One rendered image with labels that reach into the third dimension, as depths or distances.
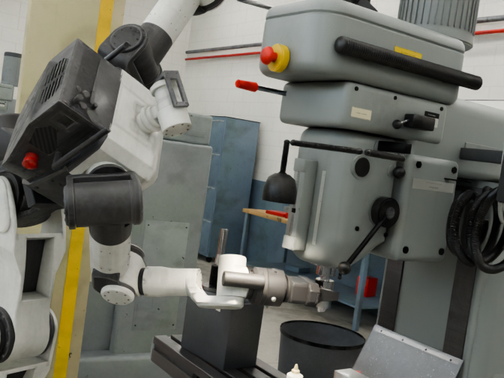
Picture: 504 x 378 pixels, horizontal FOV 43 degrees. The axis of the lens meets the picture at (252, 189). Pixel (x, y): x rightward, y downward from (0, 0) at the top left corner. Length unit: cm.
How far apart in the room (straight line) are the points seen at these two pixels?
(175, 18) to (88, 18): 144
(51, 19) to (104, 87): 161
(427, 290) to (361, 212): 44
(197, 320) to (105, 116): 79
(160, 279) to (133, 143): 33
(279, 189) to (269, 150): 769
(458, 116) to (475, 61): 510
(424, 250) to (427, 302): 26
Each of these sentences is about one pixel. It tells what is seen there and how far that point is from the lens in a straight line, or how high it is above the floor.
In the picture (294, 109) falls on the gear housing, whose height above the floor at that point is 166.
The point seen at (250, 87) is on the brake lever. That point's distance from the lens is 151.
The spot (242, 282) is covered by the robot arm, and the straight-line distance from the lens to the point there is 147.
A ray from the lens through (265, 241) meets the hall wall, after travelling 890.
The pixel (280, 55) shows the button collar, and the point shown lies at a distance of 142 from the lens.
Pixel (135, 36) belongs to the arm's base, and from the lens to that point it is 158.
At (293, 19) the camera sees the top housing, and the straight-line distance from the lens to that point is 145.
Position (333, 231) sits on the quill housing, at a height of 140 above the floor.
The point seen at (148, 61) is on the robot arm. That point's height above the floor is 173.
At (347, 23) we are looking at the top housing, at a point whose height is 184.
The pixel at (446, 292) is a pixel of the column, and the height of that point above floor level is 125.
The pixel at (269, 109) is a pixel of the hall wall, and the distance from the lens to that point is 916.
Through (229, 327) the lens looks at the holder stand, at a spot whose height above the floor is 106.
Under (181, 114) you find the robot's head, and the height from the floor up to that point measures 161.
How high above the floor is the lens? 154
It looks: 3 degrees down
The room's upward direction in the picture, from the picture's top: 8 degrees clockwise
